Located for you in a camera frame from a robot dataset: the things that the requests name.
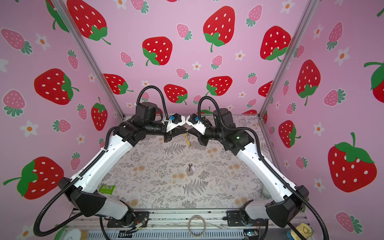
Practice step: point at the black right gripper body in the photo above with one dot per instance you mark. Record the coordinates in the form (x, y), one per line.
(211, 133)

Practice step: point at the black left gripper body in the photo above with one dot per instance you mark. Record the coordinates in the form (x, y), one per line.
(158, 129)

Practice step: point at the metal keyring with yellow tag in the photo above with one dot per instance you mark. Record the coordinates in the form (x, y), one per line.
(188, 140)

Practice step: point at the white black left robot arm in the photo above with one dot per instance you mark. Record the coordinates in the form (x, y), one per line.
(84, 194)

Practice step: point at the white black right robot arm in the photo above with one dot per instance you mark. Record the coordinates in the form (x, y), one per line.
(287, 199)

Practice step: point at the white plastic case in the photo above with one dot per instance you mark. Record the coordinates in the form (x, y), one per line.
(266, 193)

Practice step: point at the green snack packet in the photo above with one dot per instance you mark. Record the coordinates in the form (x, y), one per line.
(107, 189)

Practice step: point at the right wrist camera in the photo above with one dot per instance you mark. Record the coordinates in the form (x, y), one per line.
(194, 121)

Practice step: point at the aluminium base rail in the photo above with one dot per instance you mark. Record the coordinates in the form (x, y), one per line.
(180, 224)

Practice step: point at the aluminium corner post left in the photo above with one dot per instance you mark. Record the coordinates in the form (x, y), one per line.
(79, 40)

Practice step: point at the aluminium corner post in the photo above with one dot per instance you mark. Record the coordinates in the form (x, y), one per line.
(79, 40)
(300, 30)

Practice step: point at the aluminium corner post right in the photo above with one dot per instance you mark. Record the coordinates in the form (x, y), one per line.
(300, 30)

